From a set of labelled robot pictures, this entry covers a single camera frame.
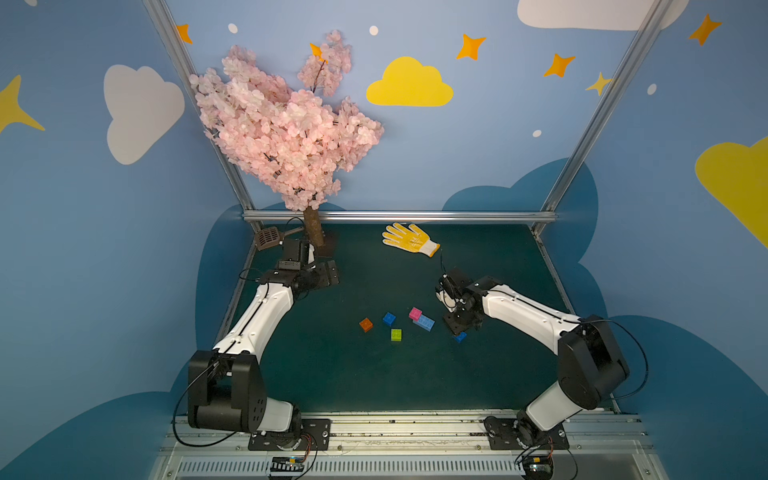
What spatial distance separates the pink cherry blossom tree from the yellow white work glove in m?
0.41

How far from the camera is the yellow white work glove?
1.17 meters

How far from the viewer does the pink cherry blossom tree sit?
26.1 inches
